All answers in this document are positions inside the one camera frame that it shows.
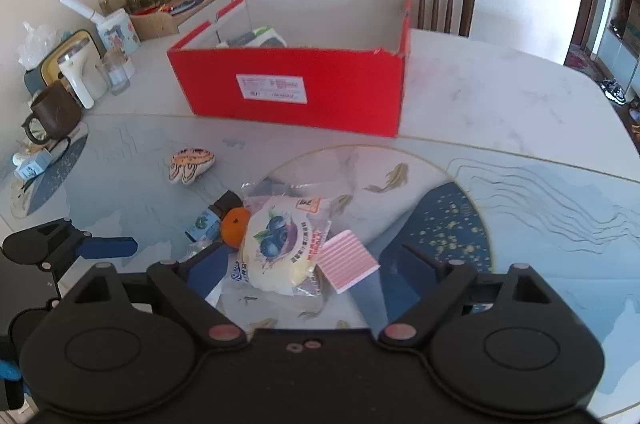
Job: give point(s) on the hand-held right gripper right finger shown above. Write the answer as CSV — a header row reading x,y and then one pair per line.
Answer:
x,y
420,274

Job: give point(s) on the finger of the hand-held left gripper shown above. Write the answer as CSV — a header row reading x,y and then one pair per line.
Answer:
x,y
107,247

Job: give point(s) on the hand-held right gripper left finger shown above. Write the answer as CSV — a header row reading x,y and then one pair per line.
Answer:
x,y
212,271

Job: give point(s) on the orange mandarin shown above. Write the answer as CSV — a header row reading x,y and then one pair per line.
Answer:
x,y
235,229

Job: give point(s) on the small dark bottle blue label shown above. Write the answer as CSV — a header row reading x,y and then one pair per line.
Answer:
x,y
210,219

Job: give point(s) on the bagged bread with blueberry print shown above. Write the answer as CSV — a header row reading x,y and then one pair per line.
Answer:
x,y
280,244

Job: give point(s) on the pink ridged pad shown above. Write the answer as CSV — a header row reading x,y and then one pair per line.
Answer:
x,y
347,261

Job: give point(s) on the red cardboard box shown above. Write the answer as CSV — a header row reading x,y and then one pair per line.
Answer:
x,y
325,103

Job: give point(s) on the silver metal clip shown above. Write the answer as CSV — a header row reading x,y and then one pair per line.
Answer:
x,y
218,34

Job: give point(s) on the grey wet wipes pack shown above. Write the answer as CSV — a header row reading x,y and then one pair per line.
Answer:
x,y
257,38

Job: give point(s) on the person's left hand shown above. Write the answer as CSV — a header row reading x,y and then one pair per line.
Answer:
x,y
7,368

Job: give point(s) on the small blue white carton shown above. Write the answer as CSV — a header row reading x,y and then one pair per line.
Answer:
x,y
32,164

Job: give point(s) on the brown mug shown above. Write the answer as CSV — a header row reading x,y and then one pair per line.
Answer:
x,y
55,111

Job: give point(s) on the clear drinking glass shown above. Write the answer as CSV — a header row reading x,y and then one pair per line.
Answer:
x,y
117,73

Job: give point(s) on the white steel kettle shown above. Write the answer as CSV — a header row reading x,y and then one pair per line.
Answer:
x,y
82,73

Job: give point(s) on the crumpled clear plastic bag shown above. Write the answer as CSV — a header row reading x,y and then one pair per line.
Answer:
x,y
37,43

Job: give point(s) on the white cartoon print canister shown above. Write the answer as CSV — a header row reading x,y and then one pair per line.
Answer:
x,y
120,31

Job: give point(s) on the wooden desk tray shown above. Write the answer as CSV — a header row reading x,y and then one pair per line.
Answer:
x,y
155,26

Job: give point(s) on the white lint roller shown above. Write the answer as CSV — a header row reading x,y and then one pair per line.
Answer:
x,y
80,7

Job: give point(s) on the round blue coaster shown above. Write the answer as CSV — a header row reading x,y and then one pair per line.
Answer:
x,y
187,5

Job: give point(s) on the black white sneaker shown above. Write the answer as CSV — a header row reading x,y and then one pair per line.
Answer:
x,y
614,91

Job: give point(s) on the teal box with yellow frame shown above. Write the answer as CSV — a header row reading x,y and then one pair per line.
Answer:
x,y
50,66

